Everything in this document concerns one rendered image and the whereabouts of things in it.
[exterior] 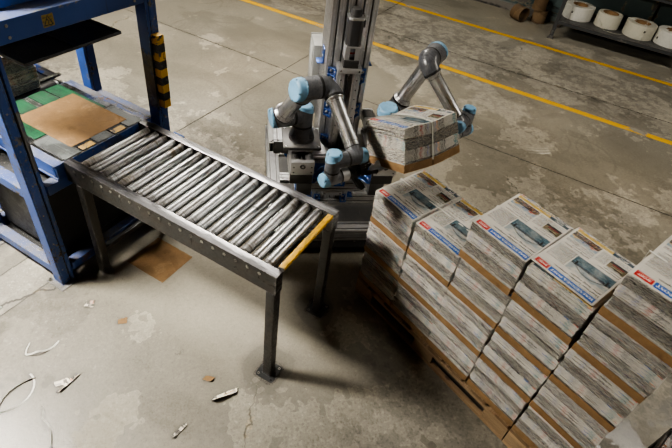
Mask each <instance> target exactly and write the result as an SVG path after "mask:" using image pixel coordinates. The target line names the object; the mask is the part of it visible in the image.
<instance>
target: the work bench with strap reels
mask: <svg viewBox="0 0 672 448"><path fill-rule="evenodd" d="M654 1H658V2H662V3H666V4H670V5H672V0H654ZM595 9H596V7H595V6H593V5H592V4H590V3H587V2H584V1H579V0H563V2H562V5H561V7H560V10H559V12H558V15H557V17H556V20H555V22H554V25H553V27H552V30H551V32H550V34H549V36H547V38H550V39H553V38H554V37H553V35H554V32H555V30H556V27H558V28H560V27H561V26H560V25H562V26H566V27H569V28H573V29H576V30H580V31H584V32H587V33H591V34H594V35H598V36H601V37H605V38H608V39H612V40H615V41H619V42H622V43H626V44H629V45H633V46H636V47H640V48H644V49H647V50H651V51H654V52H658V53H661V54H665V55H668V56H672V26H668V25H661V26H659V28H658V25H657V24H656V23H654V22H653V21H649V20H646V19H643V18H637V17H628V19H627V21H626V23H625V25H621V24H620V22H621V20H622V18H623V15H622V14H621V13H619V12H617V11H614V10H610V9H600V10H599V11H598V13H597V16H596V18H595V17H592V16H593V14H594V11H595ZM657 28H658V30H657ZM656 30H657V32H656ZM655 32H656V34H655Z"/></svg>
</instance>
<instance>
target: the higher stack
mask: <svg viewBox="0 0 672 448"><path fill-rule="evenodd" d="M649 251H650V252H651V253H652V254H650V255H649V256H647V257H646V256H645V257H646V258H645V257H644V258H645V259H644V258H643V260H642V261H641V262H640V263H639V264H638V265H636V266H635V267H634V268H633V269H632V270H631V271H630V272H629V273H628V274H627V275H626V276H625V278H624V279H623V280H621V282H620V284H619V285H618V286H617V288H616V289H615V291H614V294H613V296H612V297H611V298H610V299H609V300H608V301H607V302H606V303H605V304H604V307H605V308H607V309H608V310H610V311H611V312H612V313H614V314H615V315H616V316H618V317H619V318H620V319H622V320H623V321H624V322H626V323H627V324H628V325H630V326H631V327H632V328H634V329H635V330H636V331H638V332H639V333H641V334H642V335H643V336H645V337H646V338H647V339H649V340H650V341H651V342H653V343H654V344H656V345H657V346H658V347H660V348H661V349H662V350H664V351H665V352H667V353H668V354H669V355H671V356H672V235H671V236H670V237H669V238H668V239H666V240H665V241H664V242H663V243H662V244H661V245H660V246H658V247H657V248H656V249H655V250H654V251H651V250H649ZM576 343H577V344H579V345H580V346H581V347H582V348H584V349H585V350H586V351H587V352H588V353H590V354H591V355H592V356H593V357H595V358H596V359H597V360H598V361H599V362H601V363H602V364H603V365H604V366H605V367H607V368H608V369H609V370H610V371H612V372H613V373H614V374H615V375H616V376H618V377H619V378H620V379H621V380H623V381H624V382H625V383H626V384H628V385H629V386H630V387H631V388H633V389H634V390H635V391H636V392H638V393H639V394H640V395H641V396H643V397H644V398H645V397H646V396H649V395H651V393H654V392H655V391H656V390H657V388H658V387H659V386H660V384H661V383H662V382H663V381H664V380H665V379H666V378H667V376H669V374H671V373H672V368H671V367H670V366H668V365H667V364H666V363H664V362H663V361H662V360H660V359H659V358H658V357H656V356H655V355H653V354H652V353H651V352H649V351H648V350H647V349H645V348H644V347H643V346H641V345H640V344H639V343H637V342H636V341H635V340H633V339H632V338H631V337H629V336H628V335H627V334H625V333H624V332H623V331H621V330H620V329H619V328H617V327H616V326H615V325H613V324H612V323H611V322H609V321H608V320H606V319H605V318H604V317H602V316H601V315H600V314H598V313H597V314H596V315H595V318H594V319H593V320H592V321H591V323H590V324H589V325H588V327H587V328H586V330H585V331H584V332H583V335H581V338H580V339H579V340H578V341H577V342H576ZM564 356H566V357H565V358H564V360H563V361H562V362H561V363H560V364H559V365H558V367H557V368H556V369H555V370H554V371H555V372H554V373H553V375H554V376H555V377H557V378H558V379H559V380H560V381H561V382H562V383H564V384H565V385H566V386H567V387H568V388H569V389H571V390H572V391H573V392H574V393H575V394H576V395H578V396H579V397H580V398H581V399H582V400H583V401H585V402H586V403H587V404H588V405H589V406H590V407H591V408H592V409H594V410H595V411H596V412H597V413H598V414H599V415H600V416H602V417H603V418H604V419H605V420H606V421H607V422H608V423H609V424H611V425H612V426H613V427H614V428H615V427H617V425H618V424H619V423H620V422H621V421H622V420H623V419H624V418H626V417H627V416H628V415H629V414H630V413H631V412H632V411H633V410H634V408H635V407H636V406H637V405H638V403H637V402H636V401H635V400H634V399H632V398H631V397H630V396H629V395H627V394H626V393H625V392H624V391H623V390H621V389H620V388H619V387H618V386H617V385H615V384H614V383H613V382H612V381H610V380H609V379H608V378H607V377H606V376H604V375H603V374H602V373H601V372H599V371H598V370H597V369H596V368H595V367H593V366H592V365H591V364H590V363H589V362H587V361H586V360H585V359H584V358H582V357H581V356H580V355H579V354H578V353H576V352H575V351H574V350H573V349H571V348H570V349H569V350H568V352H567V353H566V354H565V355H564ZM533 401H534V402H535V403H536V404H537V405H538V406H539V407H540V408H541V409H542V410H543V411H544V412H545V413H546V414H548V415H549V416H550V417H551V418H552V419H553V420H554V421H555V422H556V423H557V424H558V425H559V426H560V427H561V428H562V429H563V430H564V431H565V432H566V433H568V434H569V435H570V436H571V437H572V438H573V439H574V440H575V441H576V442H577V443H578V444H579V445H580V446H581V447H583V448H596V447H597V446H598V445H599V443H600V442H601V441H602V440H603V439H604V437H605V436H606V435H607V434H608V433H609V432H608V431H607V430H606V429H605V428H604V427H603V426H601V425H600V424H599V423H598V422H597V421H596V420H595V419H593V418H592V417H591V416H590V415H589V414H588V413H587V412H585V411H584V410H583V409H582V408H581V407H580V406H579V405H578V404H576V403H575V402H574V401H573V400H572V399H571V398H570V397H568V396H567V395H566V394H565V393H564V392H563V391H562V390H560V389H559V388H558V387H557V386H556V385H555V384H554V383H552V382H551V381H550V380H549V379H547V380H546V382H545V383H544V384H543V386H542V387H541V389H540V391H539V392H538V394H537V395H536V397H535V398H534V399H533ZM515 425H516V426H517V427H518V428H519V429H520V430H521V431H522V432H523V433H524V434H525V435H526V436H527V437H528V438H529V439H530V440H531V441H532V442H533V443H534V444H535V445H536V446H537V447H538V448H574V447H573V446H572V445H571V444H570V443H569V442H568V441H567V440H566V439H565V438H563V437H562V436H561V435H560V434H559V433H558V432H557V431H556V430H555V429H554V428H553V427H552V426H551V425H550V424H549V423H548V422H547V421H546V420H544V419H543V418H542V417H541V416H540V415H539V414H538V413H537V412H536V411H535V410H534V409H533V408H532V407H531V406H529V407H528V409H527V410H526V411H525V412H524V413H523V414H522V416H521V417H520V418H519V419H518V420H517V422H516V423H515ZM502 442H503V443H504V444H505V445H506V446H507V447H508V448H531V447H530V446H529V445H528V444H527V443H526V442H525V441H524V440H523V439H522V438H521V437H520V436H519V435H518V434H517V433H516V432H515V431H514V430H513V429H512V428H511V429H510V430H509V432H508V433H507V435H506V436H505V437H504V439H503V440H502Z"/></svg>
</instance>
